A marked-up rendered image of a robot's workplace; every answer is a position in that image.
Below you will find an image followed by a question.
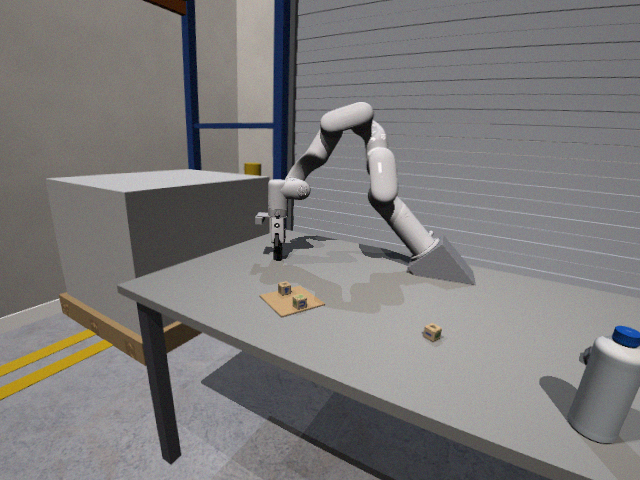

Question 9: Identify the tan flat mat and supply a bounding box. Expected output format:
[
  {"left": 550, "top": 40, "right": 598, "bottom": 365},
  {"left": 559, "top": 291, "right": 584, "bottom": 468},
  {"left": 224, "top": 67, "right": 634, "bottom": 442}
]
[{"left": 259, "top": 286, "right": 325, "bottom": 317}]

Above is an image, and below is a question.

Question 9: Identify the white bottle with blue cap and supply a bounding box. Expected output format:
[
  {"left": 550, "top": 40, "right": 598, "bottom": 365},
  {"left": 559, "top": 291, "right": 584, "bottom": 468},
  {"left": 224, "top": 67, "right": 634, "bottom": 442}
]
[{"left": 568, "top": 326, "right": 640, "bottom": 444}]

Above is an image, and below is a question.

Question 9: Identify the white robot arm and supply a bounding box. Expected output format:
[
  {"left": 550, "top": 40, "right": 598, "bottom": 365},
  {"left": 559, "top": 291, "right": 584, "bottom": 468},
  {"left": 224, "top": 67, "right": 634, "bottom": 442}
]
[{"left": 255, "top": 102, "right": 440, "bottom": 261}]

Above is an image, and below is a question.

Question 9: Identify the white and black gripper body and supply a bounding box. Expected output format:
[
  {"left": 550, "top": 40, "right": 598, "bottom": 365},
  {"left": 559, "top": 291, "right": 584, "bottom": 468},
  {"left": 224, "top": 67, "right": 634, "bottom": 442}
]
[{"left": 270, "top": 216, "right": 288, "bottom": 244}]

